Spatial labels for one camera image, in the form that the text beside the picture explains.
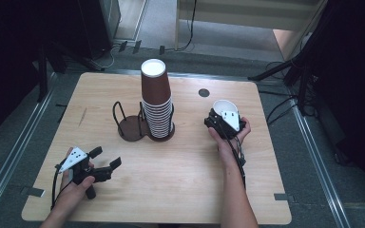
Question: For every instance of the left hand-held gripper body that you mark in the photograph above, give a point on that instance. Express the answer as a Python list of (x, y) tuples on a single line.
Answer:
[(74, 156)]

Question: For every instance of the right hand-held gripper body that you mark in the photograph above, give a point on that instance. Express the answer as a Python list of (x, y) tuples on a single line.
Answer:
[(231, 122)]

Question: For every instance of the stack of brown paper cups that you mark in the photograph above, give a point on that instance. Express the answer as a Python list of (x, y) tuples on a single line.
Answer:
[(157, 104)]

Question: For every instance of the person's right hand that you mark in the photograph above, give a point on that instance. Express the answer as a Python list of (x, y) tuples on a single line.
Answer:
[(226, 148)]

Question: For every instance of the person's left hand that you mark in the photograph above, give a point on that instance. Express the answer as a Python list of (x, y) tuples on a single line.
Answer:
[(71, 196)]

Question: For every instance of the dark round table grommet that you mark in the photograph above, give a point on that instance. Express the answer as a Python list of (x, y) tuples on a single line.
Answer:
[(204, 92)]

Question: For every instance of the grey tape strip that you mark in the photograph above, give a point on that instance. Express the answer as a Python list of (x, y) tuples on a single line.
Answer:
[(33, 192), (283, 197)]

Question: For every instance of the black metal stand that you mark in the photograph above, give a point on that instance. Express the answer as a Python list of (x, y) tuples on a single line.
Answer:
[(42, 76)]

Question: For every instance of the black tripod stand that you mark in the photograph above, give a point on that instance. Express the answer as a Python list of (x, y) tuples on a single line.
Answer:
[(301, 53)]

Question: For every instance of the dark cabinet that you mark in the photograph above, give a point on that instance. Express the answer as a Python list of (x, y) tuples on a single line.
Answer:
[(98, 25)]

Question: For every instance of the metal floor rail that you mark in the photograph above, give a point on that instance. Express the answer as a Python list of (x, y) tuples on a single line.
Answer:
[(19, 148), (320, 167)]

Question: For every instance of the white shelf frame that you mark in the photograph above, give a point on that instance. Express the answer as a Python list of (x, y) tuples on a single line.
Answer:
[(234, 14)]

